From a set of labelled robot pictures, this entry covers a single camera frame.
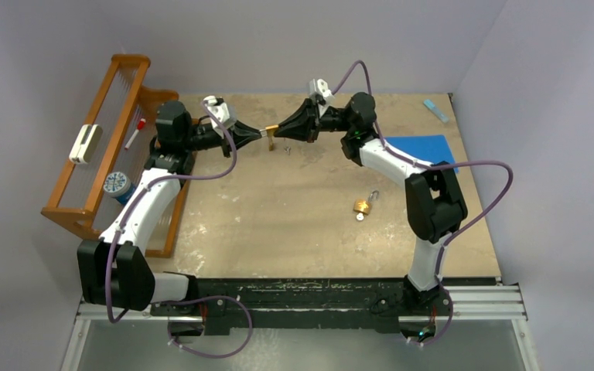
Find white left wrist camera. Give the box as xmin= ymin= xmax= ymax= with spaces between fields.
xmin=203 ymin=95 xmax=237 ymax=138

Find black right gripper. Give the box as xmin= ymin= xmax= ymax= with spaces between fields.
xmin=271 ymin=99 xmax=353 ymax=146

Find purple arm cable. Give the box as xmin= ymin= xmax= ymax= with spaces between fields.
xmin=329 ymin=60 xmax=514 ymax=349
xmin=104 ymin=100 xmax=254 ymax=360

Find red capped marker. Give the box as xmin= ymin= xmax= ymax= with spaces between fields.
xmin=124 ymin=118 xmax=147 ymax=151

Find light blue marker pen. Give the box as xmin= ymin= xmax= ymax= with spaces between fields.
xmin=423 ymin=99 xmax=449 ymax=124

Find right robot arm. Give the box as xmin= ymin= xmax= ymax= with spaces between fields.
xmin=269 ymin=92 xmax=468 ymax=315

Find white stapler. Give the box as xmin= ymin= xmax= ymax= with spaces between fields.
xmin=68 ymin=124 xmax=103 ymax=165

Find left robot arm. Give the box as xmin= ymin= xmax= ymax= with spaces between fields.
xmin=77 ymin=96 xmax=263 ymax=316

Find orange wooden rack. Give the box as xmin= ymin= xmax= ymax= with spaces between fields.
xmin=41 ymin=54 xmax=179 ymax=239

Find blue white tape roll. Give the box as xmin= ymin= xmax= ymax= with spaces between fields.
xmin=102 ymin=172 xmax=137 ymax=206

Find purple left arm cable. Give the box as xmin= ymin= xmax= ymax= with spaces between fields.
xmin=104 ymin=100 xmax=254 ymax=360

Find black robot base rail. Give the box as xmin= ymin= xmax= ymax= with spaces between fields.
xmin=73 ymin=271 xmax=528 ymax=339

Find blue folder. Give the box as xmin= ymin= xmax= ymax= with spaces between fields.
xmin=384 ymin=134 xmax=456 ymax=165

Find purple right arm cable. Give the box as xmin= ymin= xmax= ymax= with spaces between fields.
xmin=329 ymin=60 xmax=514 ymax=349

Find brass padlock with key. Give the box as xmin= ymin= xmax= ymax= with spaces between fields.
xmin=353 ymin=190 xmax=380 ymax=222
xmin=260 ymin=124 xmax=279 ymax=151

